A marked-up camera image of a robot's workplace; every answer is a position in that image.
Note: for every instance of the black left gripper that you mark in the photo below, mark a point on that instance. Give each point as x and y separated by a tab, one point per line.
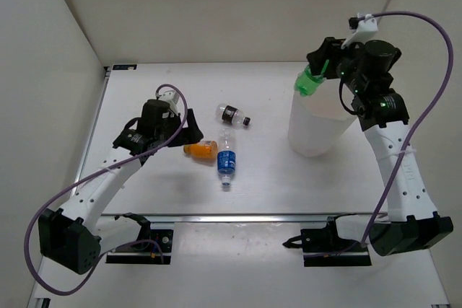
192	133

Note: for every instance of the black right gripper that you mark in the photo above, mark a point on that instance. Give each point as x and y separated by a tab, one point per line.
332	50

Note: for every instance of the green plastic bottle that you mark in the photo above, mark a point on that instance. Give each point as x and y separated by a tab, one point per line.
307	83

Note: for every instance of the clear bottle blue label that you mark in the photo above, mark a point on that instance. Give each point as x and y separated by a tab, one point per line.
226	157

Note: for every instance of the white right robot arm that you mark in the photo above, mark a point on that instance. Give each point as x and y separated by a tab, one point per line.
412	222

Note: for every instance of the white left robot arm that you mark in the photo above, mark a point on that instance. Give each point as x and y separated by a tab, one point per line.
75	235

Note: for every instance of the white plastic bin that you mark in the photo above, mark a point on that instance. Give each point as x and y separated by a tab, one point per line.
317	121

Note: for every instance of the orange juice bottle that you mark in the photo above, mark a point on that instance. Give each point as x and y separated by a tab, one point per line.
203	150

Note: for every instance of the clear bottle black label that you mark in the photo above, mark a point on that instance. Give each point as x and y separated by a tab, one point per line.
232	116

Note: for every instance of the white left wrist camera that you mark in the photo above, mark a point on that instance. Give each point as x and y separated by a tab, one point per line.
171	97

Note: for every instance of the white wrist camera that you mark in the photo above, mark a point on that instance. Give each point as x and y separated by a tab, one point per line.
363	27
171	97

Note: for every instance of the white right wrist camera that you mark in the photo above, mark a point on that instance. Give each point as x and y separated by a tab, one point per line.
363	27

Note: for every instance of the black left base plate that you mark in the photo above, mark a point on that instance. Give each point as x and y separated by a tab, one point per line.
159	253

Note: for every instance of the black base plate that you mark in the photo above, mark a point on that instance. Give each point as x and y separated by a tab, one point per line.
322	248
159	253

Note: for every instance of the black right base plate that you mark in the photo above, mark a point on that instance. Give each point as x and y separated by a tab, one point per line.
322	248

